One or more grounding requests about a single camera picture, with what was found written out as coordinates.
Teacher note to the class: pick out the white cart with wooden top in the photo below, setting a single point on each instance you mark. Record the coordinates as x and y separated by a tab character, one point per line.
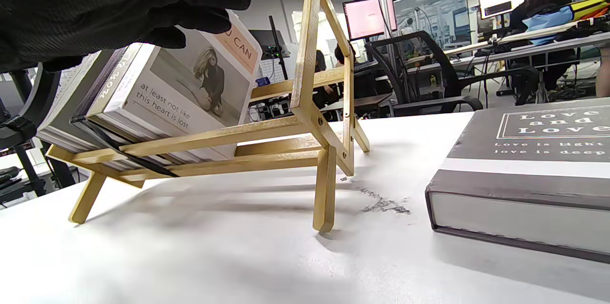
367	100

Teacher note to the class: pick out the black monitor on stand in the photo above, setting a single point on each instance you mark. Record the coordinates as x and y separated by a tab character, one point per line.
264	39

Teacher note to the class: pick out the wooden book rack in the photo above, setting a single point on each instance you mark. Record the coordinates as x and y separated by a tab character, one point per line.
305	56

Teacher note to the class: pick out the beige book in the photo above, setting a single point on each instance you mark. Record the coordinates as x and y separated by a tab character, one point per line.
64	104

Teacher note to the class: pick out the thick grey book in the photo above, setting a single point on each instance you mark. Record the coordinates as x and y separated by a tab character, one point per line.
524	151

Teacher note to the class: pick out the white lit monitor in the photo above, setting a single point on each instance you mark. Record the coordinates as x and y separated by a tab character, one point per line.
500	3

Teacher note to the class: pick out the white book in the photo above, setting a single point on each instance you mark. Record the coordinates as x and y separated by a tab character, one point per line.
190	104

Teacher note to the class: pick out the black mesh office chair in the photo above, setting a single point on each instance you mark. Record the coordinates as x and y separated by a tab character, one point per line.
429	56

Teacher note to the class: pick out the long white desk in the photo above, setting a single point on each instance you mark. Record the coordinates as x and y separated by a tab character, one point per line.
562	42

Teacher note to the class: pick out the blue and yellow bag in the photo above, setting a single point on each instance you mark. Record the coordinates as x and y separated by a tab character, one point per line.
548	18

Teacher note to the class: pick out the person's right hand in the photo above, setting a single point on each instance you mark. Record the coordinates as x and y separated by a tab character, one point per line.
95	4

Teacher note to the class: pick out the pink lit monitor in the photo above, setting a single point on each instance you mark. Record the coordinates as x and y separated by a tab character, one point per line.
367	18

